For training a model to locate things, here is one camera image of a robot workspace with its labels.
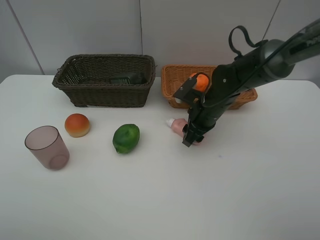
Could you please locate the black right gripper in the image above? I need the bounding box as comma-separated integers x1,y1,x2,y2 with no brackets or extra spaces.
182,100,220,148

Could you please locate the pink bottle white cap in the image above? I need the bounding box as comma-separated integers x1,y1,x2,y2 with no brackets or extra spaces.
166,118,211,140

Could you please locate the orange mandarin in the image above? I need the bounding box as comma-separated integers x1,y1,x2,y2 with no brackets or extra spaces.
192,74,210,92

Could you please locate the green lime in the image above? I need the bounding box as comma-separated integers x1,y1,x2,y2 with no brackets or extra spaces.
112,124,140,154

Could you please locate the dark green rectangular bottle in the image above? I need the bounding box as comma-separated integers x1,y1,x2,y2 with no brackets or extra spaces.
109,72,147,85

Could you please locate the translucent purple plastic cup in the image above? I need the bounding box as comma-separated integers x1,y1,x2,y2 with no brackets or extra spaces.
24,125,70,170

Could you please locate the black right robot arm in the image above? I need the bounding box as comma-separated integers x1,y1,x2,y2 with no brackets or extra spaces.
173,20,320,147

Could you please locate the light orange wicker basket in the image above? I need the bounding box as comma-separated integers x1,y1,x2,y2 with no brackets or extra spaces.
161,64,258,110

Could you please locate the round orange bread bun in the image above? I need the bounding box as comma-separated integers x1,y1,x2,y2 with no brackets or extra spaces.
64,113,91,138

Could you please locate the dark brown wicker basket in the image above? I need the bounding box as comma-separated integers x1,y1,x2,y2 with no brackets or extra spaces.
52,54,156,108

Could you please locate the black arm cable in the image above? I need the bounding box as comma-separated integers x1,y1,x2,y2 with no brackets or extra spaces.
197,19,320,108

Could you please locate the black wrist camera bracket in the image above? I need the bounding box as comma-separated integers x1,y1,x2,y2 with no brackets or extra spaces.
173,72,210,105

